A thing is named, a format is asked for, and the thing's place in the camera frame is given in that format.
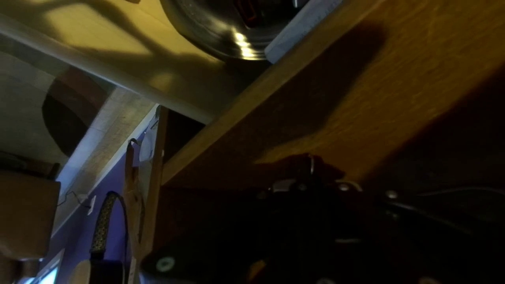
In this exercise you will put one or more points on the wooden shelf cabinet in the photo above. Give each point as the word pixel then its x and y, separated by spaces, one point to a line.
pixel 408 99

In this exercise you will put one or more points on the silver metal bowl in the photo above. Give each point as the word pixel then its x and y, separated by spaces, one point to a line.
pixel 231 28

